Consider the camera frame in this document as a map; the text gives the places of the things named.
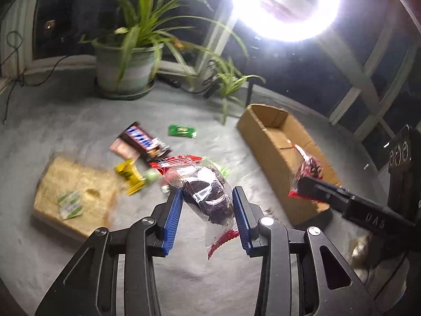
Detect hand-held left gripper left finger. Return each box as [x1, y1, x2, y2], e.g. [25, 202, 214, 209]
[34, 187, 184, 316]

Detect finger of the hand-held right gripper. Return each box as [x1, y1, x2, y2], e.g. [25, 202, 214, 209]
[297, 175, 355, 213]

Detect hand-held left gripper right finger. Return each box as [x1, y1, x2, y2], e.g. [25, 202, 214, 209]
[232, 186, 382, 316]

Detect small red clear snack packet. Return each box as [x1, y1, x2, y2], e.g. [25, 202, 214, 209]
[288, 144, 324, 201]

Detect clear red-edged cake packet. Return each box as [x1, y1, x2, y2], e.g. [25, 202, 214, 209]
[149, 154, 240, 260]

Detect pink snack packet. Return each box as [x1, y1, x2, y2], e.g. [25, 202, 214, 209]
[109, 137, 142, 160]

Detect brown cardboard box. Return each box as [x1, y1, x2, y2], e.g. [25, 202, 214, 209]
[236, 103, 343, 228]

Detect light green snack packet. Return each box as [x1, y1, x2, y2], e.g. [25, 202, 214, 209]
[143, 168, 163, 186]

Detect yellow snack packet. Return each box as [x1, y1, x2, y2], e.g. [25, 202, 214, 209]
[114, 159, 147, 195]

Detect brown chocolate bar packet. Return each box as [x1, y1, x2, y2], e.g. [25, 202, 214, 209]
[118, 122, 172, 165]

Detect sliced bread bag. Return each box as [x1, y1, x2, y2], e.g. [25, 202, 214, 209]
[32, 156, 119, 239]

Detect flower pot saucer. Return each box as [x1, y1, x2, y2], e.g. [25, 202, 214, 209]
[95, 76, 158, 101]

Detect small green plantlet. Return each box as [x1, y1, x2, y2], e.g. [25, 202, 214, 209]
[194, 56, 266, 125]

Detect pale green flower pot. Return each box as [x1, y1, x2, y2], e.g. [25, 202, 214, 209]
[93, 36, 164, 91]

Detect large green leafy plant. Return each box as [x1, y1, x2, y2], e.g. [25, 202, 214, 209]
[81, 0, 249, 86]

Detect bright ring light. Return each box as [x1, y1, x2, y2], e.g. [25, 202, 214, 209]
[225, 0, 342, 44]

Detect black cable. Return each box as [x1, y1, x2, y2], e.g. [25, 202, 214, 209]
[2, 31, 71, 124]

